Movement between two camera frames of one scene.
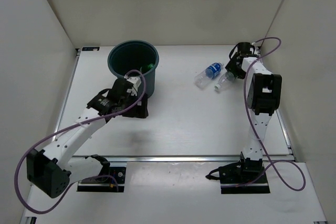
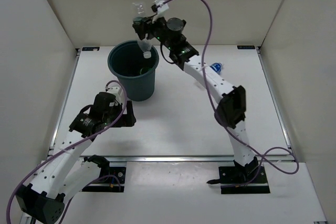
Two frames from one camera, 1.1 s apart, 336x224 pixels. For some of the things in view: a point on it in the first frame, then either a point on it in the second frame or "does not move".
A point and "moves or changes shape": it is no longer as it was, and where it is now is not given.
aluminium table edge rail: [175, 159] does not move
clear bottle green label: [224, 78] moves or changes shape
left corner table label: [91, 49] does not move
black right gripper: [232, 66] -> [145, 27]
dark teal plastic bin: [135, 54] does not move
